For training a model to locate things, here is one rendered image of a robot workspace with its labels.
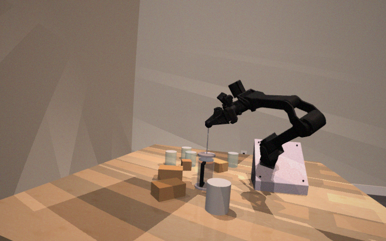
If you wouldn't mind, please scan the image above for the tan cube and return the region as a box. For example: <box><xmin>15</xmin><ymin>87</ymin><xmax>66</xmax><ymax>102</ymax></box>
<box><xmin>181</xmin><ymin>159</ymin><xmax>192</xmax><ymax>171</ymax></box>

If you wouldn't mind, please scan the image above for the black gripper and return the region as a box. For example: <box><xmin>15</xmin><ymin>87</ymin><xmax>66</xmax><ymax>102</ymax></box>
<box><xmin>205</xmin><ymin>101</ymin><xmax>243</xmax><ymax>126</ymax></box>

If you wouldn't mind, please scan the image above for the tan rectangular block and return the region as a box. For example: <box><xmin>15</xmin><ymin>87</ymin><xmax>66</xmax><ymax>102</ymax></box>
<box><xmin>214</xmin><ymin>158</ymin><xmax>228</xmax><ymax>173</ymax></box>
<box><xmin>150</xmin><ymin>178</ymin><xmax>186</xmax><ymax>202</ymax></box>
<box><xmin>158</xmin><ymin>165</ymin><xmax>183</xmax><ymax>180</ymax></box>

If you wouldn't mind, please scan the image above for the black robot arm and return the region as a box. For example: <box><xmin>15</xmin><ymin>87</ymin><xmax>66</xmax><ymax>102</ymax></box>
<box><xmin>217</xmin><ymin>80</ymin><xmax>326</xmax><ymax>169</ymax></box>

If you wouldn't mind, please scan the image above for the glass french press with black plunger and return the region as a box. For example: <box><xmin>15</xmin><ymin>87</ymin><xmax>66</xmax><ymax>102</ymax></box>
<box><xmin>195</xmin><ymin>120</ymin><xmax>216</xmax><ymax>191</ymax></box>

